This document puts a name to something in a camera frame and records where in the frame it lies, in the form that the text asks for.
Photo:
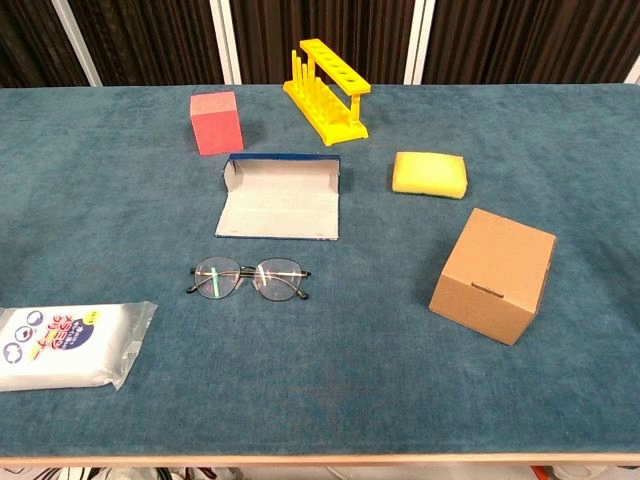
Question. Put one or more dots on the white wet wipes pack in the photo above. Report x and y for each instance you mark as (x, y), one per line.
(60, 355)

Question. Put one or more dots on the blue white glasses case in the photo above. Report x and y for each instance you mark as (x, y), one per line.
(280, 200)

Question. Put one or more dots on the white metal partition post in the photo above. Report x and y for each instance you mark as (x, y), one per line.
(635, 75)
(76, 40)
(417, 45)
(225, 45)

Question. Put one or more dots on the teal table cloth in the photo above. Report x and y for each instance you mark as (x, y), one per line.
(350, 375)

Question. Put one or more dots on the dark ribbed partition panel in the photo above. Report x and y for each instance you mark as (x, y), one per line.
(525, 40)
(25, 40)
(150, 40)
(270, 30)

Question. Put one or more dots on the red foam cube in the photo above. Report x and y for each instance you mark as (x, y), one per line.
(217, 130)

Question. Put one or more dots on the brown cardboard box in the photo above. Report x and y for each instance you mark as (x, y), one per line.
(490, 280)

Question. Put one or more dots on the yellow sponge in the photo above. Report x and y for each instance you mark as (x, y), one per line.
(427, 175)

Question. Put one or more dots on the light wooden table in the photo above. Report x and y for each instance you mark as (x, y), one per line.
(320, 461)

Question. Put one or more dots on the yellow plastic test tube rack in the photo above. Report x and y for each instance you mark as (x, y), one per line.
(339, 133)

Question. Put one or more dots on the thin metal eyeglasses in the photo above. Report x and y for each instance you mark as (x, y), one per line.
(272, 281)

